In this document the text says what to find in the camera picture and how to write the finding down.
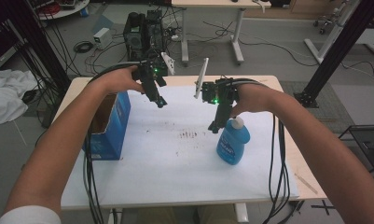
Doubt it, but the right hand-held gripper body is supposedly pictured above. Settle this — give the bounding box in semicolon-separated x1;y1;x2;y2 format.
193;57;241;105

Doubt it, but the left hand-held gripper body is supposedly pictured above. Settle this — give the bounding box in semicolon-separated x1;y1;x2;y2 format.
132;50;176;90

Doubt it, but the blue bottle with white cap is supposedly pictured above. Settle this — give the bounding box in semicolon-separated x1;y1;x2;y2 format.
215;116;252;166

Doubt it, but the blue cardboard box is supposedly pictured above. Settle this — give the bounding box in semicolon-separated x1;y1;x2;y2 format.
81;91;132;161

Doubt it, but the person's left hand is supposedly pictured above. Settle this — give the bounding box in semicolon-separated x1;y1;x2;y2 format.
95;65;145;96

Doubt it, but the person's right hand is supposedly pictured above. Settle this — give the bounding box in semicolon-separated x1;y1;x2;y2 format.
229;82;276;119

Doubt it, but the small white box device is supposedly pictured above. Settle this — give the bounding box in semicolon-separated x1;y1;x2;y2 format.
92;27;114;50

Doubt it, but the white table mat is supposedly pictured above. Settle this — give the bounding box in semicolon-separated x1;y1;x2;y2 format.
61;85;300;209

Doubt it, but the white-legged wooden desk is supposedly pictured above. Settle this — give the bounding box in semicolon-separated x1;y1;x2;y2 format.
171;0;272;67

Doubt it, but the white table leg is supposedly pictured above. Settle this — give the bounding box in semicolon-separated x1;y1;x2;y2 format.
234;203;250;224

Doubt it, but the round white table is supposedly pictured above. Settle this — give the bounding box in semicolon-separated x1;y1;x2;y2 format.
28;0;91;21

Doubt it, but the grey floor mat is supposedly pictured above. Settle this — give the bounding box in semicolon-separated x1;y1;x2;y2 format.
279;79;357;126

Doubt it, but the office chair wheeled base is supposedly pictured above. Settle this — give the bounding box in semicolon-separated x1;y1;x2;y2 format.
312;13;336;35

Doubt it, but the white metal stand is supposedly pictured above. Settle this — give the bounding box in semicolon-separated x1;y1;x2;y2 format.
303;0;374;65

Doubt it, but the white cloth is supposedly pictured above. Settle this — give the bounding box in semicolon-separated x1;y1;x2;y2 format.
0;67;40;125

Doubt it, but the person's white sleeve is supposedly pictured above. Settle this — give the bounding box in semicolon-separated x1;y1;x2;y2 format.
0;204;62;224

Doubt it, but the coiled black cable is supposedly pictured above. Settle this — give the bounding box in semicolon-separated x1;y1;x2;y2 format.
73;40;95;54

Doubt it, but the black metal frame post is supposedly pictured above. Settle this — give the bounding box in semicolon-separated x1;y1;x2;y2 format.
6;0;73;96
294;0;374;109

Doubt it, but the black wire rack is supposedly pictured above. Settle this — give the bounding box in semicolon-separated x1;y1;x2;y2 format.
338;124;374;174

